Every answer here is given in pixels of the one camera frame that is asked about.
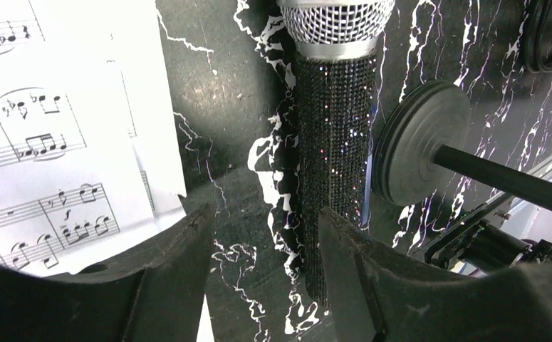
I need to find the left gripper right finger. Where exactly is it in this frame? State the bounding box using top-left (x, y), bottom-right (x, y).
top-left (318, 208), bottom-right (552, 341)

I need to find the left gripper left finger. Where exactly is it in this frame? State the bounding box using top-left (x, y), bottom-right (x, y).
top-left (0, 204), bottom-right (215, 341)

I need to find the sheet music page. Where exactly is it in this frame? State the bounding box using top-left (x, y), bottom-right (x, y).
top-left (0, 1), bottom-right (157, 276)
top-left (111, 1), bottom-right (187, 230)

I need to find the black microphone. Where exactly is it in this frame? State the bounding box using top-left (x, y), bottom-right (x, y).
top-left (278, 1), bottom-right (395, 306)

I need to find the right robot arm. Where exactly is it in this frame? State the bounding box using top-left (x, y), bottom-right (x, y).
top-left (424, 219), bottom-right (552, 274)

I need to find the aluminium frame rail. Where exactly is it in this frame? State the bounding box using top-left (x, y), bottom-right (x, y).
top-left (409, 146), bottom-right (552, 260)

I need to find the black coiled cable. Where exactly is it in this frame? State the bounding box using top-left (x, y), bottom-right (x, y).
top-left (521, 0), bottom-right (552, 74)

